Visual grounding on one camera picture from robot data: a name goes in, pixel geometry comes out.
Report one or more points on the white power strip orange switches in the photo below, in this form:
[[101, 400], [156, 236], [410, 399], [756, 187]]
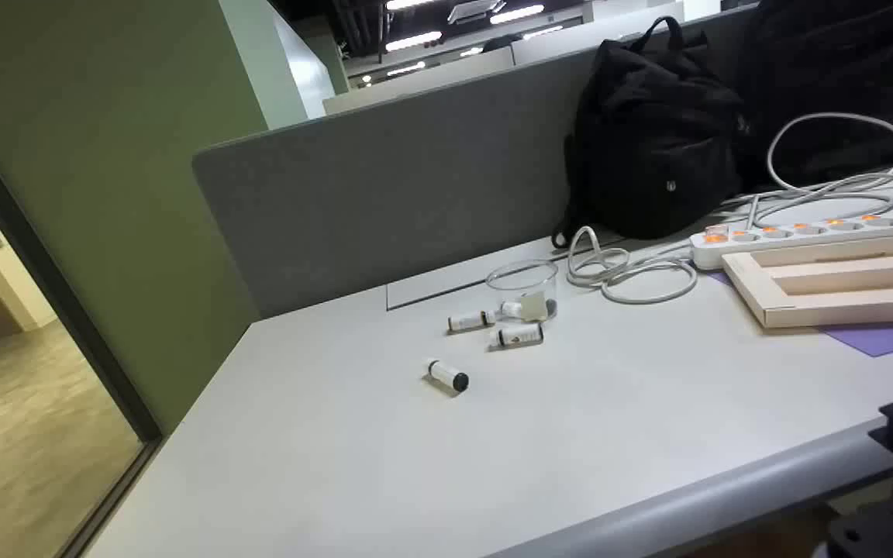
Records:
[[807, 247]]

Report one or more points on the small white labelled bottle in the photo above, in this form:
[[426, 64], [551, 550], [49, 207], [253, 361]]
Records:
[[518, 337], [465, 321], [512, 307]]

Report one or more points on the clear plastic cup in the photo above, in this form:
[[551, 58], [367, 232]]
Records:
[[536, 301]]

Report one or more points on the white bottle with black cap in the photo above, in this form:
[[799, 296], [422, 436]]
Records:
[[449, 378]]

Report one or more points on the grey desk divider panel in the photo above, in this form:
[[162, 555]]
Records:
[[365, 207]]

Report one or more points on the ceiling light strip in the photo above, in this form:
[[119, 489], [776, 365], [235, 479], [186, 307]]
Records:
[[415, 42], [516, 14]]

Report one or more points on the black backpack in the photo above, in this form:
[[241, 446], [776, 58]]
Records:
[[652, 144]]

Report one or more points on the large black fabric bag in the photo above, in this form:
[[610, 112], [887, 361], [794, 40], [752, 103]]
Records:
[[830, 72]]

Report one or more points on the purple mat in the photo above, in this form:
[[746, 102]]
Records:
[[884, 338]]

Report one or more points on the light wooden frame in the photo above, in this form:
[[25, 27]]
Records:
[[850, 307]]

